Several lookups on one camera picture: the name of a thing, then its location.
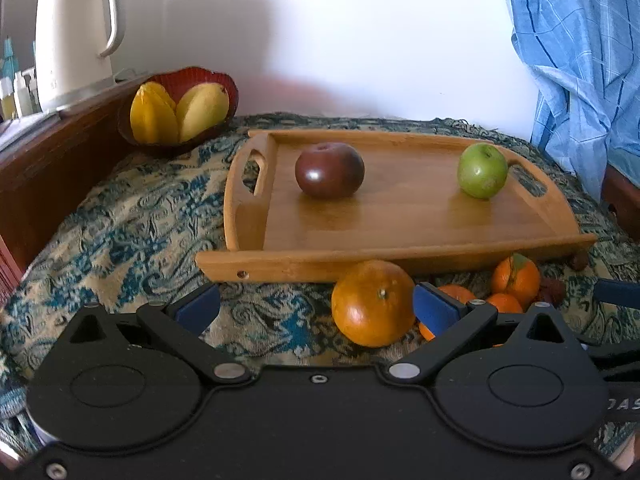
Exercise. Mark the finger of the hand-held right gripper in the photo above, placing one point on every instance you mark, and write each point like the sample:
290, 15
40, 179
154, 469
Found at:
617, 292

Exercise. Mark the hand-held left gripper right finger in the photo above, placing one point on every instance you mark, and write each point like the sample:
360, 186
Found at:
434, 310

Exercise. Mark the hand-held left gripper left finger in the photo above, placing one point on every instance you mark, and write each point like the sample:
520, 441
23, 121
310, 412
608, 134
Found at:
199, 306

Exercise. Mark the large orange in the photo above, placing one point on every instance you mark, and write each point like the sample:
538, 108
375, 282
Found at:
372, 305

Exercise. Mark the dried red date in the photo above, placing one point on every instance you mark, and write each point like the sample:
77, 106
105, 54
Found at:
581, 261
552, 290

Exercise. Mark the tangerine with green patch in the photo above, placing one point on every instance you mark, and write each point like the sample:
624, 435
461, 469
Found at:
517, 282

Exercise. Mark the wooden serving tray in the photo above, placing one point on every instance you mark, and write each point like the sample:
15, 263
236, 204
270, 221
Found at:
400, 220

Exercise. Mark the dark red ribbed bowl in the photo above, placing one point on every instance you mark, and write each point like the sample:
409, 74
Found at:
200, 76

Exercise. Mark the small tangerine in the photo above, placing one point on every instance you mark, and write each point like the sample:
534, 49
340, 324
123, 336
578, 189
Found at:
504, 303
457, 292

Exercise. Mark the teal patterned blanket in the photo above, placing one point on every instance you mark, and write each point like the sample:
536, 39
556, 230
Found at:
150, 240

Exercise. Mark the brown wooden furniture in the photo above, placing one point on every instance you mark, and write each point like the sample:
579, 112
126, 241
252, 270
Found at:
622, 195

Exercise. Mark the green apple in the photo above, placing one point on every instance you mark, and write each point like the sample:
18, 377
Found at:
482, 170

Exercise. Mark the dark red apple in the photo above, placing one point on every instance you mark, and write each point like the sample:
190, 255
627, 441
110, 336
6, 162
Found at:
330, 170

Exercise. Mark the yellow mango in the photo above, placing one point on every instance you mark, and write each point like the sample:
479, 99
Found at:
200, 110

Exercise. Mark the yellow starfruit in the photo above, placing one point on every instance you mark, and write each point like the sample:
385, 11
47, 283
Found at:
150, 115

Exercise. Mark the brown wooden cabinet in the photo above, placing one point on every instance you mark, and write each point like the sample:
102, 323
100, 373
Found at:
50, 165

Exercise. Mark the blue checked cloth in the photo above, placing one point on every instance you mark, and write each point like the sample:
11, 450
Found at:
575, 60

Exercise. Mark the white paper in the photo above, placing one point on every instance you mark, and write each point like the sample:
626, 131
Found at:
20, 130

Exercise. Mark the small white bottle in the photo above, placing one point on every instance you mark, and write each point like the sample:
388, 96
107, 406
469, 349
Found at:
22, 95

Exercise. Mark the cream white electric kettle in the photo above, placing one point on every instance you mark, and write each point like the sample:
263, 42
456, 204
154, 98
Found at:
70, 45

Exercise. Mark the teal cap bottle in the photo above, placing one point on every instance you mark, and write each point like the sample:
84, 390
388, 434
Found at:
8, 65

